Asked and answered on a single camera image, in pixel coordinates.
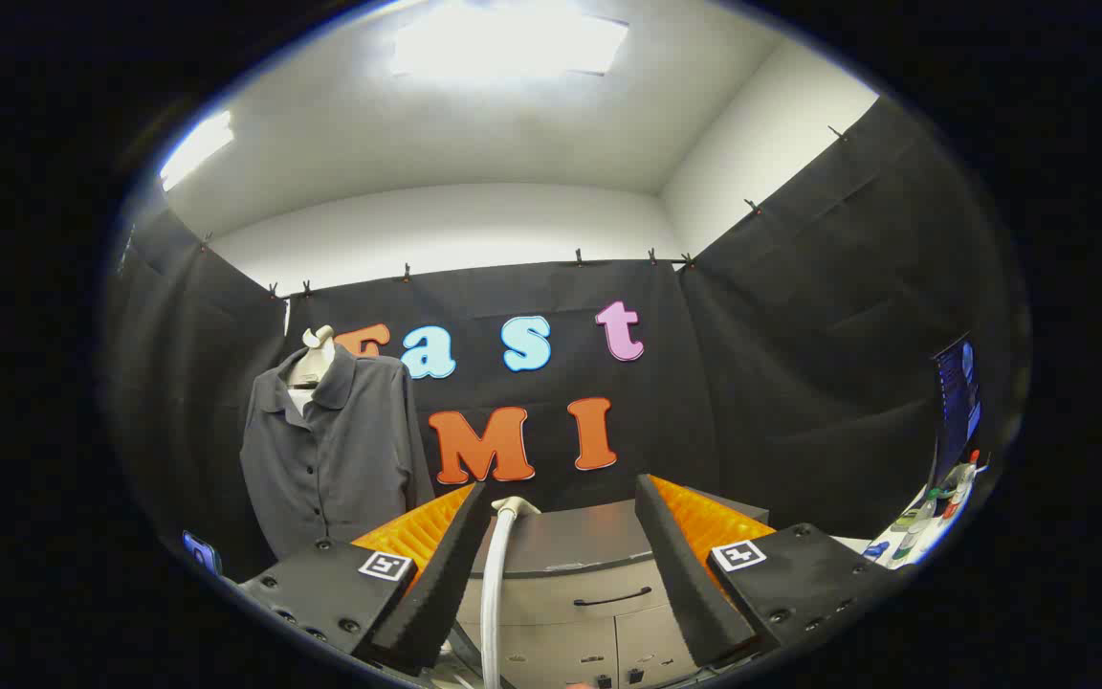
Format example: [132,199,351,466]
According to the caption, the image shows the black backdrop cloth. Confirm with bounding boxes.
[103,96,1030,585]

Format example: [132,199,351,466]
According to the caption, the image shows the large square ceiling light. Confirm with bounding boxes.
[390,0,630,79]

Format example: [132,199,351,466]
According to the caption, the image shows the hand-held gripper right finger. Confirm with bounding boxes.
[634,474,906,669]

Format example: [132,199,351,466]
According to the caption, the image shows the cream plastic hanger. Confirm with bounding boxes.
[285,325,338,417]

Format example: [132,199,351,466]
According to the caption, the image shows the dark computer monitor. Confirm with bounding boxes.
[929,333,984,479]

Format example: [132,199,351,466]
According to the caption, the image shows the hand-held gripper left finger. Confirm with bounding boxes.
[237,481,495,676]

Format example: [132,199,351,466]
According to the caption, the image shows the blue phone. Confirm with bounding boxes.
[181,531,224,577]

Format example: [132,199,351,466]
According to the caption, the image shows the row of black cloth clips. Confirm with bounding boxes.
[197,124,849,298]

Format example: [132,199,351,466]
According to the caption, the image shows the dark grey button shirt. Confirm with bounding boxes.
[239,344,437,561]

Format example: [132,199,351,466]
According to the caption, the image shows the narrow ceiling light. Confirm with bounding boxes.
[159,110,236,192]

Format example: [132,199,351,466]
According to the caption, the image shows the grey cabinet with dark top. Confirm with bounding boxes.
[436,498,772,689]

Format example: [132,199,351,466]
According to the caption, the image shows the cream garment steamer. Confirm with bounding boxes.
[479,496,542,689]

